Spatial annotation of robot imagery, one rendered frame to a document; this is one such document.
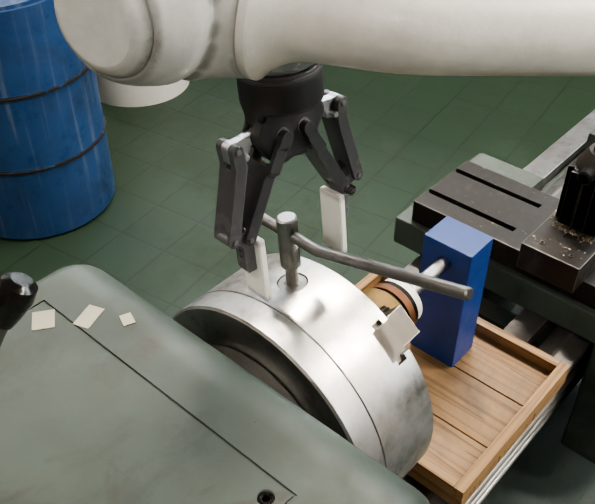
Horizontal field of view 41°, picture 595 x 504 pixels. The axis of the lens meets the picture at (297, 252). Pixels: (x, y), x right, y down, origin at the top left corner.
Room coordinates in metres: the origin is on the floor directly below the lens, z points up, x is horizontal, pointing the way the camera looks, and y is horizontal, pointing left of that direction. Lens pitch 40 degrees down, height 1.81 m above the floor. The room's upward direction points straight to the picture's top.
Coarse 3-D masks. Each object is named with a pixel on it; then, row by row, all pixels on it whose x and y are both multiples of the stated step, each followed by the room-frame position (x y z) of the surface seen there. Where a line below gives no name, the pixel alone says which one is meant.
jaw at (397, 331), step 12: (384, 312) 0.67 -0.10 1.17; (396, 312) 0.64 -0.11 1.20; (384, 324) 0.61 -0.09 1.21; (396, 324) 0.63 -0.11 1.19; (408, 324) 0.64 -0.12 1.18; (384, 336) 0.60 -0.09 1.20; (396, 336) 0.61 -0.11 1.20; (408, 336) 0.62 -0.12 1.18; (384, 348) 0.59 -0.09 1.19; (396, 348) 0.59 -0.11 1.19; (396, 360) 0.58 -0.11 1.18
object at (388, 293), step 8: (368, 288) 0.77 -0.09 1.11; (376, 288) 0.77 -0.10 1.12; (384, 288) 0.77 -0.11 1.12; (392, 288) 0.77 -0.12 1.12; (400, 288) 0.77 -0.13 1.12; (368, 296) 0.75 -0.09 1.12; (376, 296) 0.75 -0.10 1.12; (384, 296) 0.75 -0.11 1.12; (392, 296) 0.76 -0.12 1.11; (400, 296) 0.76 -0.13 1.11; (408, 296) 0.76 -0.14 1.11; (376, 304) 0.73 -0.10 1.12; (384, 304) 0.74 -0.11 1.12; (392, 304) 0.74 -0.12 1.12; (400, 304) 0.75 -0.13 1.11; (408, 304) 0.75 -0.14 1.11; (408, 312) 0.74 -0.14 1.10; (416, 312) 0.75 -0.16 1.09; (416, 320) 0.75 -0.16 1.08
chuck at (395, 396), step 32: (224, 288) 0.66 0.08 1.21; (320, 288) 0.64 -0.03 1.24; (352, 288) 0.64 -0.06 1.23; (320, 320) 0.59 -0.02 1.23; (352, 320) 0.60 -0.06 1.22; (384, 320) 0.61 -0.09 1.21; (352, 352) 0.57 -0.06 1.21; (384, 352) 0.58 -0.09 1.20; (352, 384) 0.54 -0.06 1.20; (384, 384) 0.55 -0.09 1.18; (416, 384) 0.57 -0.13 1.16; (384, 416) 0.53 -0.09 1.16; (416, 416) 0.55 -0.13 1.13; (384, 448) 0.51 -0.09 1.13; (416, 448) 0.54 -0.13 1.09
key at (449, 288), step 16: (272, 224) 0.66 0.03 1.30; (304, 240) 0.63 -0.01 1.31; (320, 256) 0.61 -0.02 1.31; (336, 256) 0.59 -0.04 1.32; (352, 256) 0.58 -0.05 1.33; (384, 272) 0.54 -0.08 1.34; (400, 272) 0.53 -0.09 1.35; (416, 272) 0.53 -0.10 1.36; (432, 288) 0.50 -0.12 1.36; (448, 288) 0.49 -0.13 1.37; (464, 288) 0.48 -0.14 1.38
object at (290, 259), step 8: (280, 216) 0.65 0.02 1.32; (288, 216) 0.65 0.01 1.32; (296, 216) 0.65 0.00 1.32; (280, 224) 0.64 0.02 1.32; (288, 224) 0.64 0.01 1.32; (296, 224) 0.65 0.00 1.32; (280, 232) 0.64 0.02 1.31; (288, 232) 0.64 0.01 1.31; (280, 240) 0.64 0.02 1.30; (288, 240) 0.64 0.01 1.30; (280, 248) 0.65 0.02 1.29; (288, 248) 0.64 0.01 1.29; (296, 248) 0.64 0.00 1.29; (280, 256) 0.65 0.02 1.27; (288, 256) 0.64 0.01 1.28; (296, 256) 0.64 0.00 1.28; (288, 264) 0.64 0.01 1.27; (296, 264) 0.64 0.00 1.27; (288, 272) 0.64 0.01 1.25; (296, 272) 0.65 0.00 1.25; (288, 280) 0.64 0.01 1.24; (296, 280) 0.64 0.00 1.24
